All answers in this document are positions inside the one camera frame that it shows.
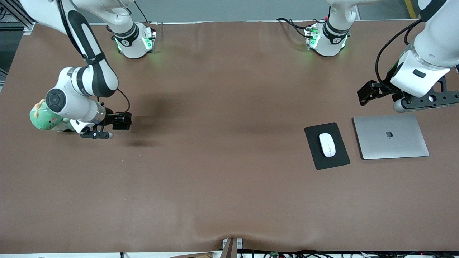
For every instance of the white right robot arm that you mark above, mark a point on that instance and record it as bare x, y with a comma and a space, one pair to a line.
71, 104

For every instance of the metal bracket with brown post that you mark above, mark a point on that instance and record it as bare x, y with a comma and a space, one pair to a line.
232, 249

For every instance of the white computer mouse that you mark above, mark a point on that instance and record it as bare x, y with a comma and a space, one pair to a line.
327, 144

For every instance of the green dinosaur plush toy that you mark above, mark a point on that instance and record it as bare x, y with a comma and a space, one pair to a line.
39, 120

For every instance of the black mouse pad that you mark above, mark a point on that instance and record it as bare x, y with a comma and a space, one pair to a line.
340, 157

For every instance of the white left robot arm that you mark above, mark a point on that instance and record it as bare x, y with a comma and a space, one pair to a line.
434, 43

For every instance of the aluminium frame with black struts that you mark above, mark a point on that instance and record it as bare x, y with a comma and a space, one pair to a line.
12, 16

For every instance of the black phone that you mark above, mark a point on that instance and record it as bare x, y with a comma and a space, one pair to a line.
123, 126

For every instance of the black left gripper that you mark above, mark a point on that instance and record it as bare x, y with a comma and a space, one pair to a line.
383, 89

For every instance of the silver laptop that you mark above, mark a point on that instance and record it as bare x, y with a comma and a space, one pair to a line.
391, 143

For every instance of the brown table cover mat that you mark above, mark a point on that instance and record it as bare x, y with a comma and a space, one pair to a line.
229, 186

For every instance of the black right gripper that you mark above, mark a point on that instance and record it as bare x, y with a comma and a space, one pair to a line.
110, 119

